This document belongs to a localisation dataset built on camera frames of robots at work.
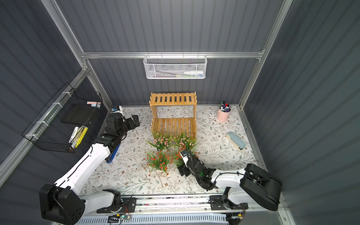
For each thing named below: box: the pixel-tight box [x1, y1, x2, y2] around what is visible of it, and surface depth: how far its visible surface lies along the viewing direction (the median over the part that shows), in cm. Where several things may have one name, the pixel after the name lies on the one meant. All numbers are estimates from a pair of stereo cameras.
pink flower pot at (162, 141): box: [144, 130, 177, 152], surface depth 84 cm
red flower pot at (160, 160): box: [142, 150, 174, 176], surface depth 78 cm
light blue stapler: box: [225, 131, 247, 151], surface depth 98 cm
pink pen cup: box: [216, 108, 232, 123], surface depth 108 cm
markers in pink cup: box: [219, 100, 233, 113], surface depth 104 cm
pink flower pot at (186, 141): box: [173, 132, 198, 150], surface depth 84 cm
